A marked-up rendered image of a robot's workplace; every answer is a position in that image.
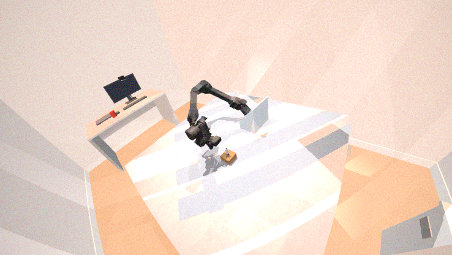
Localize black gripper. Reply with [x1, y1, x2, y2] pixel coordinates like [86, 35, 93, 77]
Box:
[200, 128, 222, 148]

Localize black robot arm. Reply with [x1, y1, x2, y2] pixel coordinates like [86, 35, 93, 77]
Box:
[184, 80, 252, 147]

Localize orange block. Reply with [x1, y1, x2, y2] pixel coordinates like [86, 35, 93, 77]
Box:
[220, 150, 237, 164]

